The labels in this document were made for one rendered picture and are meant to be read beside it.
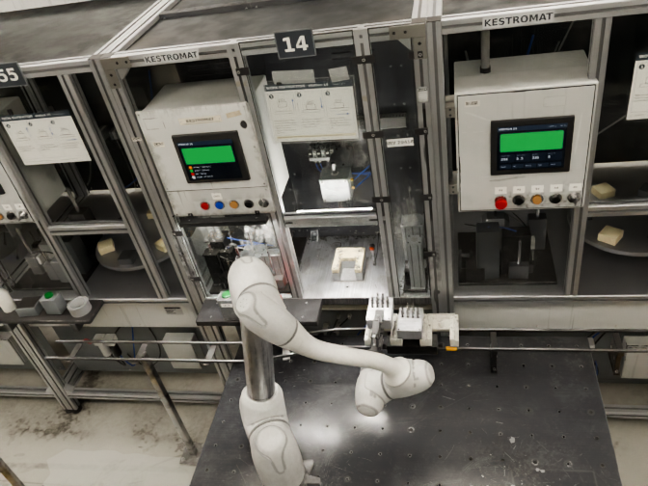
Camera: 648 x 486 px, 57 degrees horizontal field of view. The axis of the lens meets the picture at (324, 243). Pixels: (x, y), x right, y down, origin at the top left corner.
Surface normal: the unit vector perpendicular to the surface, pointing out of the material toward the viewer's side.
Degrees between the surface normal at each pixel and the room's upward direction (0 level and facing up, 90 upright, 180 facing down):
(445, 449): 0
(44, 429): 0
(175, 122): 90
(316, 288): 0
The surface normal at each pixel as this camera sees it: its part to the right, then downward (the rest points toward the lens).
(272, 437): -0.13, -0.72
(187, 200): -0.16, 0.62
